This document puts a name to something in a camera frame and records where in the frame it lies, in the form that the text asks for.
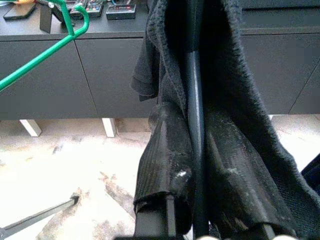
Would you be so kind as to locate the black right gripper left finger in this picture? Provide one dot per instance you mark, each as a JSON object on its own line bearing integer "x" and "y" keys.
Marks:
{"x": 165, "y": 162}

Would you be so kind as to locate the black low tv console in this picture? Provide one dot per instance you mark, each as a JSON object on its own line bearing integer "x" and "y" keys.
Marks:
{"x": 100, "y": 75}

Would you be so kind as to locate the black garment with green logo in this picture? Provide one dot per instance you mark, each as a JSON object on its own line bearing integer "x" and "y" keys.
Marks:
{"x": 225, "y": 62}

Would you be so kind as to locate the black box device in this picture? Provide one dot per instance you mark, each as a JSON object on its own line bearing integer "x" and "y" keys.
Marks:
{"x": 121, "y": 12}

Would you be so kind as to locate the green plastic hanger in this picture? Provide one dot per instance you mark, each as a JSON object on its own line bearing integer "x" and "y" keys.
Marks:
{"x": 37, "y": 60}

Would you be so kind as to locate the black stand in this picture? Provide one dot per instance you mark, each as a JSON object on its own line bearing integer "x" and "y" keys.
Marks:
{"x": 47, "y": 17}

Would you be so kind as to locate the silver metal clothes rack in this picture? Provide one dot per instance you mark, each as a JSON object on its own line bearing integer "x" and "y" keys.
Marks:
{"x": 37, "y": 215}

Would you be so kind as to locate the black shirt small white print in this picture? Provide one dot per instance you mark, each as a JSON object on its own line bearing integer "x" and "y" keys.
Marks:
{"x": 312, "y": 175}

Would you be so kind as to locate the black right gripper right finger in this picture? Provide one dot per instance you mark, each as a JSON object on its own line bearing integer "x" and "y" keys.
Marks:
{"x": 232, "y": 175}

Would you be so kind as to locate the black phone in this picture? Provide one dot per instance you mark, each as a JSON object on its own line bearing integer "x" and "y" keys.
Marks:
{"x": 20, "y": 11}

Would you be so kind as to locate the black remote control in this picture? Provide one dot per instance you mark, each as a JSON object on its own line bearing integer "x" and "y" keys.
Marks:
{"x": 87, "y": 8}

